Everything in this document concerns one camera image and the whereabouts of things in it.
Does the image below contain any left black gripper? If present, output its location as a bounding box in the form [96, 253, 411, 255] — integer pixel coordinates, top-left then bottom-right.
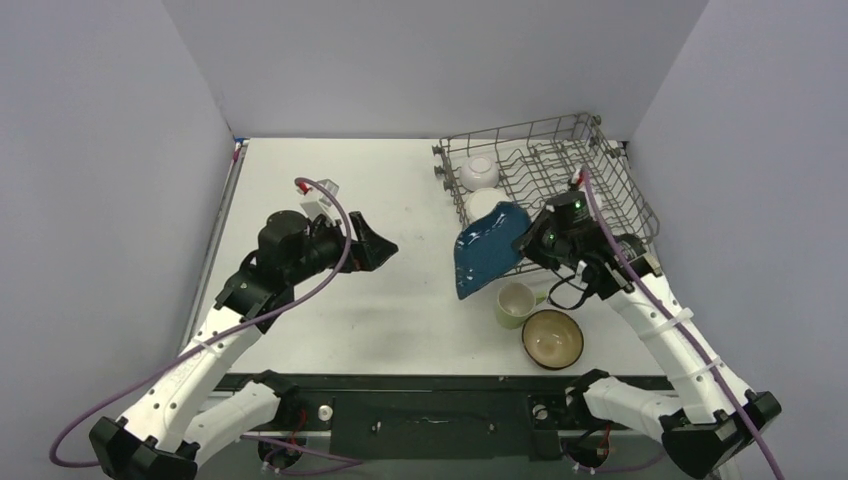
[286, 212, 397, 287]

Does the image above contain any blue leaf-shaped plate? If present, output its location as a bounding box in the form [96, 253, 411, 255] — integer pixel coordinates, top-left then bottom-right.
[453, 202, 532, 300]

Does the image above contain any green mug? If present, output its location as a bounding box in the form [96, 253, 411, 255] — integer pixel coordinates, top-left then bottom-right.
[495, 282, 548, 329]

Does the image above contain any white scalloped black-rimmed dish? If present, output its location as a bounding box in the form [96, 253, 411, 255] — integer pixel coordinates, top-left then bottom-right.
[465, 188, 511, 223]

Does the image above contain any plain white bowl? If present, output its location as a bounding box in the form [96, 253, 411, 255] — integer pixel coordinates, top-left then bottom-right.
[459, 156, 500, 191]

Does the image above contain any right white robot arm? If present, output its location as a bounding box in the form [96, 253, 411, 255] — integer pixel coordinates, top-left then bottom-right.
[514, 190, 782, 479]

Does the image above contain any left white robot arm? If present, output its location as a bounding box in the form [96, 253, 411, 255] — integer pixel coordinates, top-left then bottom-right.
[89, 210, 399, 479]

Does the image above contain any brown black-rimmed bowl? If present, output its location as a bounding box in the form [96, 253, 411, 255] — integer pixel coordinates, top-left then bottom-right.
[521, 309, 585, 371]

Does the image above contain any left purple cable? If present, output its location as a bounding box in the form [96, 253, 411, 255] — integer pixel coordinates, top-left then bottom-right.
[49, 176, 354, 468]

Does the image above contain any purple cable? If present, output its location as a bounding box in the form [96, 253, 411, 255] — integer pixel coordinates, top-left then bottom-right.
[49, 176, 354, 468]
[579, 168, 786, 480]

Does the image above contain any grey wire dish rack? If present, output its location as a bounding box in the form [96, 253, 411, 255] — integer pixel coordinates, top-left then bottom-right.
[432, 113, 660, 251]

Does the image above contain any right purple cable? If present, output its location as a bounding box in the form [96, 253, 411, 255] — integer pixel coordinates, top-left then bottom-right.
[579, 168, 786, 480]

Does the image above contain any black front mounting rail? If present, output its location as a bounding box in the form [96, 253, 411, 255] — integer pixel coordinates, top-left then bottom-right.
[211, 372, 664, 462]

